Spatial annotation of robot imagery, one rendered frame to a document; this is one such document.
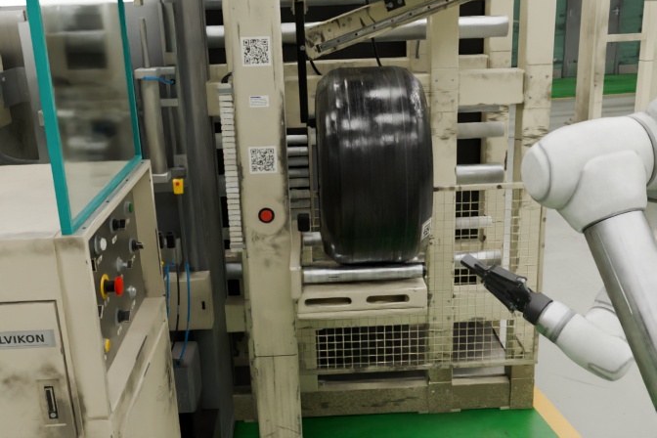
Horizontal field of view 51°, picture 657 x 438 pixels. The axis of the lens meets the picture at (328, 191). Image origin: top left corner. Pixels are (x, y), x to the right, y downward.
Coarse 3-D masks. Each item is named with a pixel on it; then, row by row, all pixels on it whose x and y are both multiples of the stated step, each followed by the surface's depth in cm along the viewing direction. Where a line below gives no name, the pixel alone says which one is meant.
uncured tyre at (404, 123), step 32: (320, 96) 183; (352, 96) 177; (384, 96) 177; (416, 96) 179; (320, 128) 177; (352, 128) 172; (384, 128) 172; (416, 128) 173; (320, 160) 177; (352, 160) 171; (384, 160) 171; (416, 160) 172; (320, 192) 180; (352, 192) 172; (384, 192) 172; (416, 192) 173; (320, 224) 209; (352, 224) 176; (384, 224) 176; (416, 224) 177; (352, 256) 185; (384, 256) 187
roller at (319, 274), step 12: (360, 264) 193; (372, 264) 193; (384, 264) 193; (396, 264) 192; (408, 264) 192; (420, 264) 192; (312, 276) 191; (324, 276) 191; (336, 276) 191; (348, 276) 191; (360, 276) 191; (372, 276) 192; (384, 276) 192; (396, 276) 192; (408, 276) 192; (420, 276) 192
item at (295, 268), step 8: (296, 224) 219; (296, 232) 212; (296, 240) 206; (296, 248) 199; (296, 256) 193; (296, 264) 188; (296, 272) 186; (296, 280) 187; (296, 288) 188; (296, 296) 188
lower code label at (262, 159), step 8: (248, 152) 188; (256, 152) 188; (264, 152) 188; (272, 152) 188; (256, 160) 189; (264, 160) 189; (272, 160) 189; (256, 168) 189; (264, 168) 190; (272, 168) 190
